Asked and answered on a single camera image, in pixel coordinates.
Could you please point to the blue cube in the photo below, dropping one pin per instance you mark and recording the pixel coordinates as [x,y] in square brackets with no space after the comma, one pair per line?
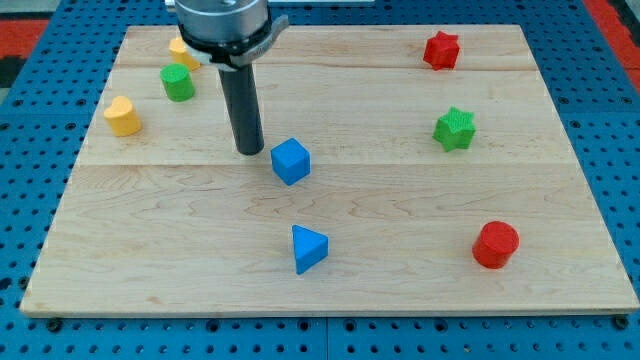
[291,161]

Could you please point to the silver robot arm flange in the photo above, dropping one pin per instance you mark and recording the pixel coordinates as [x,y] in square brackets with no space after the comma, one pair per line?
[228,34]

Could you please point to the yellow block behind arm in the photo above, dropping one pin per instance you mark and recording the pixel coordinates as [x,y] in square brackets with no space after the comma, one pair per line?
[179,54]

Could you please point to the blue triangular prism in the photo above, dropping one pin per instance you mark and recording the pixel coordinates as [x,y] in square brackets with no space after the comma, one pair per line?
[310,247]

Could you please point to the light wooden board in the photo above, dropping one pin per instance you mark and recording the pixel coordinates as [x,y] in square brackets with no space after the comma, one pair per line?
[173,222]

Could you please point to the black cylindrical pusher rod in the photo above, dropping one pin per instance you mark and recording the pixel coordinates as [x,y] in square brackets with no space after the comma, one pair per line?
[241,99]

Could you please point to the green star block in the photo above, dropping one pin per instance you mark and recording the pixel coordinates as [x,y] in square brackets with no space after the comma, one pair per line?
[455,129]

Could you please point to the green cylinder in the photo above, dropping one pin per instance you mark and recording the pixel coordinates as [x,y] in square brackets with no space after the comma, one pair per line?
[177,82]

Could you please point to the red star block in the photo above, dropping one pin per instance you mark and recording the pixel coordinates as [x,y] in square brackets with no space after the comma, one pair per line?
[442,50]

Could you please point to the red cylinder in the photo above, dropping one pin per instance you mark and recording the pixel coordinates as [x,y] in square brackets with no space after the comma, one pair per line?
[495,244]

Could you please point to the yellow heart block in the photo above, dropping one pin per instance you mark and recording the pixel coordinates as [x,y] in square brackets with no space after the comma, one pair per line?
[121,117]

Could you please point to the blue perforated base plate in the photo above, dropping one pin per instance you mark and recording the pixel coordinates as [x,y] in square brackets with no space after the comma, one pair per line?
[48,109]

